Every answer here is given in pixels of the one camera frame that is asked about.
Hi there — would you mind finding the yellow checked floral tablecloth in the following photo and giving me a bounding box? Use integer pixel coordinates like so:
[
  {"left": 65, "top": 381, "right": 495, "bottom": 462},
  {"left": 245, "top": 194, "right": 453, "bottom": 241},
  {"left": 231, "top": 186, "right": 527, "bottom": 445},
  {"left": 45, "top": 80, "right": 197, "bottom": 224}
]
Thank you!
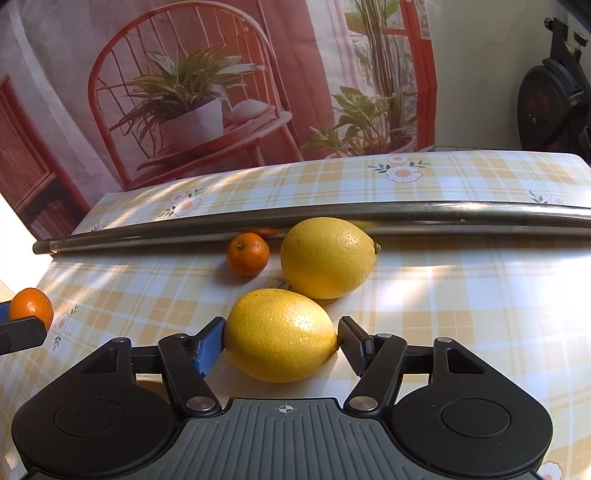
[{"left": 0, "top": 150, "right": 591, "bottom": 480}]

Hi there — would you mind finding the small orange mandarin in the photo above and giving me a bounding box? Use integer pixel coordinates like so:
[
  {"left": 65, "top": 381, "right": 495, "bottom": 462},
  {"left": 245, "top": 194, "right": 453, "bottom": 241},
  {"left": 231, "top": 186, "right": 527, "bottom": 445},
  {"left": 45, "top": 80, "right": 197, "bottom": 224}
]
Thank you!
[
  {"left": 8, "top": 287, "right": 54, "bottom": 333},
  {"left": 226, "top": 232, "right": 271, "bottom": 278}
]

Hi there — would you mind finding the large pointed yellow lemon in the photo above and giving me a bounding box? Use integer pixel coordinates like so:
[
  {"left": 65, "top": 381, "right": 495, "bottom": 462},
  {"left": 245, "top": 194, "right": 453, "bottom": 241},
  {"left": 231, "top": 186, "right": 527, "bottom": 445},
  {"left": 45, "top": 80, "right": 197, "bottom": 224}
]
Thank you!
[{"left": 280, "top": 217, "right": 382, "bottom": 300}]

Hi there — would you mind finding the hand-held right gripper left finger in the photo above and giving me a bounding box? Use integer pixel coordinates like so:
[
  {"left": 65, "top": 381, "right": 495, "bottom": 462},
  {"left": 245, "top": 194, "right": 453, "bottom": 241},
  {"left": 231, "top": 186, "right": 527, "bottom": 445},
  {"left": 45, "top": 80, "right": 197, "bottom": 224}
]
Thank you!
[{"left": 65, "top": 318, "right": 225, "bottom": 415}]

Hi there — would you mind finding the long metal telescopic pole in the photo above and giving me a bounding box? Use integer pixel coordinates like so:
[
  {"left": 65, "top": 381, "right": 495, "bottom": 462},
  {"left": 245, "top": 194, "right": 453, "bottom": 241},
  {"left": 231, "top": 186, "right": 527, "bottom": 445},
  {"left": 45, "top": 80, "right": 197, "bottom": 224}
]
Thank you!
[{"left": 32, "top": 201, "right": 591, "bottom": 256}]

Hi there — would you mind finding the printed backdrop cloth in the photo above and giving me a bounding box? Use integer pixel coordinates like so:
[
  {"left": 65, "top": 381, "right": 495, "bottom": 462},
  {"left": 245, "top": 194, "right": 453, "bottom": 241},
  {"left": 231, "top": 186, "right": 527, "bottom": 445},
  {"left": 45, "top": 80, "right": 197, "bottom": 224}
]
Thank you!
[{"left": 0, "top": 0, "right": 439, "bottom": 241}]

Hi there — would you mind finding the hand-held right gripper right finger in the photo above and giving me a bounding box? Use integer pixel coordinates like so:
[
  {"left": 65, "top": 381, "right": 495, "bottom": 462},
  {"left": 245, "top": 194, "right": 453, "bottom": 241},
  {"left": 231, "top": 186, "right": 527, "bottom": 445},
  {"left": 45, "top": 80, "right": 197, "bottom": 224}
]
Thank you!
[{"left": 338, "top": 316, "right": 504, "bottom": 416}]

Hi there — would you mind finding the black exercise bike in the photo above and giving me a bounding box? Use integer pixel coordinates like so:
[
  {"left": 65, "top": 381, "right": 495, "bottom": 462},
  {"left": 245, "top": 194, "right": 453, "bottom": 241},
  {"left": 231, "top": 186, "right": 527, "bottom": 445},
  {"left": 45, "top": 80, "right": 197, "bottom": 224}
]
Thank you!
[{"left": 516, "top": 16, "right": 591, "bottom": 167}]

